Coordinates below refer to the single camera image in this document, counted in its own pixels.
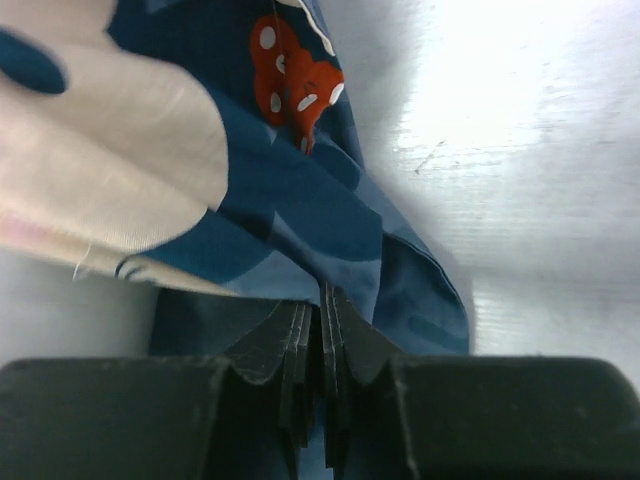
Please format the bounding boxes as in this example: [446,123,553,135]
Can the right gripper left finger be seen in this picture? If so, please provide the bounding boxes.
[1,302,313,479]

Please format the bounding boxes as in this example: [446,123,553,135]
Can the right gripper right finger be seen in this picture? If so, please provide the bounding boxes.
[319,286,639,479]

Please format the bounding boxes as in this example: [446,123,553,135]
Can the blue cartoon mouse pillowcase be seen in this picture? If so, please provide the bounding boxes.
[1,1,470,355]

